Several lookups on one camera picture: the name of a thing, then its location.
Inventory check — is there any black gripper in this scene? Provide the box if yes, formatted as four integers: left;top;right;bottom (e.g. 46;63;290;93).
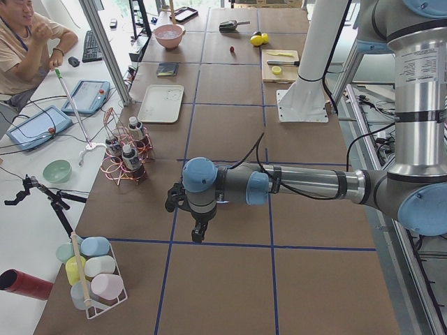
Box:
189;206;214;244

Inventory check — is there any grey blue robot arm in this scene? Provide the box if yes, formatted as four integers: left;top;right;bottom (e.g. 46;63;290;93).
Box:
166;1;446;243

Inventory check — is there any dark tea bottle front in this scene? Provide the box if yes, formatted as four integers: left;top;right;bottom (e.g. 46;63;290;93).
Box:
122;144;146;183

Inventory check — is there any dark tea bottle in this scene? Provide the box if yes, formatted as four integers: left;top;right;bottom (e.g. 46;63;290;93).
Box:
129;117;149;148
122;144;146;183
105;137;122;158

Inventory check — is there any white cup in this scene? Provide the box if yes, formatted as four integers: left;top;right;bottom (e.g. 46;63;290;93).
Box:
85;255;116;278

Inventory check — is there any pink cup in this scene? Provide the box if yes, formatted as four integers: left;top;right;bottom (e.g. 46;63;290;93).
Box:
91;274;124;300

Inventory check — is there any light blue cup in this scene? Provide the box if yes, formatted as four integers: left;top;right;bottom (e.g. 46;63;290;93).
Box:
80;237;110;257

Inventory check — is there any dark tea bottle middle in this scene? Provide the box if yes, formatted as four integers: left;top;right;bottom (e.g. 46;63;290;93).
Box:
105;137;122;158

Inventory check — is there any dark tea bottle back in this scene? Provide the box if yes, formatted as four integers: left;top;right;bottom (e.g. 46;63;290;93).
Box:
129;117;149;148

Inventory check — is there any yellow cup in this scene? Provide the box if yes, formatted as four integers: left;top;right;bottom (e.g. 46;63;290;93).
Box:
65;256;80;286

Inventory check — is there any cream bear tray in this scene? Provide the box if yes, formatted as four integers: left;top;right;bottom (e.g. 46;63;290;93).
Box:
137;84;184;124

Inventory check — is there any white grabber stick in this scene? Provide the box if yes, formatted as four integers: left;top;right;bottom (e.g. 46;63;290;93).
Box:
54;68;107;166

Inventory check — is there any black tripod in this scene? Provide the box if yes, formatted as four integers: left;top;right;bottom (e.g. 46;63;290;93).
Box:
4;175;87;237

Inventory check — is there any green bowl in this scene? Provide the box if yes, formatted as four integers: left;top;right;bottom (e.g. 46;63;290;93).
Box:
43;160;72;184

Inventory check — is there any grey folded cloth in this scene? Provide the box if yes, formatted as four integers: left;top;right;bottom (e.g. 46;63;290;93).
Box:
156;62;179;77

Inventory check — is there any blue tablet far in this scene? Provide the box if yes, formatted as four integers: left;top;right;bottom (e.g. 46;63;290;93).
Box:
70;80;110;115

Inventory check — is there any blue tablet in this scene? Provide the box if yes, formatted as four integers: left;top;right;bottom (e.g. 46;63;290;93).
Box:
70;80;110;115
6;105;73;150

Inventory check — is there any lemon half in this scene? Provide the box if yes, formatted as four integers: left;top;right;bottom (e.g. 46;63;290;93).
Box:
271;66;282;75

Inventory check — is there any blue tablet near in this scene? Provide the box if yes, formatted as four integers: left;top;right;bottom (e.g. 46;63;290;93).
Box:
6;105;73;150

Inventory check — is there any wooden cutting board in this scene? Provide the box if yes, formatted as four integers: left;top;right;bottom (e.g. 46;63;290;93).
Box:
261;50;300;83

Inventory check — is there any red cylinder tube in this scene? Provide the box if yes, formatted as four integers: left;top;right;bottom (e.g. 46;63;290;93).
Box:
1;269;53;300

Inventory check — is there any yellow plastic knife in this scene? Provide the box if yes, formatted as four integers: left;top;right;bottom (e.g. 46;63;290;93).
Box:
266;52;295;57

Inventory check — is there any pink bowl of ice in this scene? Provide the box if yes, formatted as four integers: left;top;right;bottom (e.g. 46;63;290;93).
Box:
154;24;186;50

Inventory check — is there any whole yellow lemon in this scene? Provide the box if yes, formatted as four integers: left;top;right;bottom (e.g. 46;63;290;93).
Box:
250;35;264;47

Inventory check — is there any dark green scoop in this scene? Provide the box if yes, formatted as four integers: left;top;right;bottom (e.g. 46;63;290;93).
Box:
219;20;251;32

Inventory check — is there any black keyboard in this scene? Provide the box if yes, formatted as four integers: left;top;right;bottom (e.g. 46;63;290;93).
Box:
82;30;103;63

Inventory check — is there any black mouse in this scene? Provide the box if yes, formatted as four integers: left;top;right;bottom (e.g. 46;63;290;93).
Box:
68;57;80;67

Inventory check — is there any black tray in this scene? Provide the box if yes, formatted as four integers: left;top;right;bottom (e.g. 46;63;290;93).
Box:
168;6;198;24

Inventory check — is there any seated person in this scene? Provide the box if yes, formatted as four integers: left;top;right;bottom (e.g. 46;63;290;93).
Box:
1;1;78;111

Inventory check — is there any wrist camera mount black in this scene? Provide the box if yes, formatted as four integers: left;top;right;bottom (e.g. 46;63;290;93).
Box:
165;183;191;213

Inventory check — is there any copper wire bottle rack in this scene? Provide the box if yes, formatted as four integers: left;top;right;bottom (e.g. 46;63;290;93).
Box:
101;108;153;185

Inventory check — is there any white wire cup rack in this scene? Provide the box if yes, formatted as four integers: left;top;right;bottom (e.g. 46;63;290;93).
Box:
64;232;129;321

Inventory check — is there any white camera mast with base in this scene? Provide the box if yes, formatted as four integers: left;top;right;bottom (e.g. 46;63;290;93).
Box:
277;0;351;123

